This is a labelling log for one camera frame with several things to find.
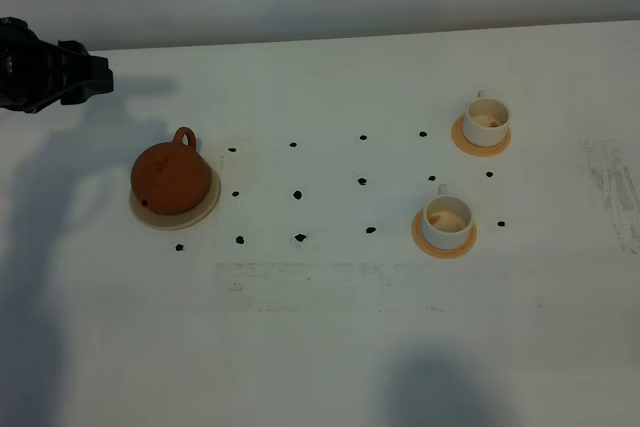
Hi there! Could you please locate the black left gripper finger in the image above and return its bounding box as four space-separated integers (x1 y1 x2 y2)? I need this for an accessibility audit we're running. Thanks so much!
58 41 114 105

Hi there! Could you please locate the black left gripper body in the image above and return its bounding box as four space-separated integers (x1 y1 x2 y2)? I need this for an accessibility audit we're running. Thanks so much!
1 17 64 113

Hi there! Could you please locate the brown clay teapot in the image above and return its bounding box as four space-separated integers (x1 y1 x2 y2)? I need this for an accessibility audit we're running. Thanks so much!
131 127 212 215

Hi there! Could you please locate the beige round teapot coaster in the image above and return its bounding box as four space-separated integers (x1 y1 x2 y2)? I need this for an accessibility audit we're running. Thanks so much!
129 167 221 231

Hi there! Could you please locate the near orange saucer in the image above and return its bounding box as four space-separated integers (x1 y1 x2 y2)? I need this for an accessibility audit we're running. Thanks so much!
411 211 477 259

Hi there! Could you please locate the orange saucer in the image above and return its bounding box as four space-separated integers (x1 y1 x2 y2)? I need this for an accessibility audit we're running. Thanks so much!
411 211 477 259
451 116 511 157

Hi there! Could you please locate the far orange saucer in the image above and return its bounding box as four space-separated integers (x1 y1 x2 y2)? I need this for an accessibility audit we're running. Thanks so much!
451 116 511 157

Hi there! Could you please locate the near white teacup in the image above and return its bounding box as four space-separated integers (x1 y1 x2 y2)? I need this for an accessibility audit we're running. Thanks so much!
422 184 474 251

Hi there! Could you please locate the white teacup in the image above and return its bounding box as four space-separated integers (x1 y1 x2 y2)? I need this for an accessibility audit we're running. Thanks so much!
422 184 474 251
462 90 511 148

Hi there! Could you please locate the far white teacup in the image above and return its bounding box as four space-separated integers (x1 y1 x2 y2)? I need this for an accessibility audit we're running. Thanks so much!
462 90 511 148

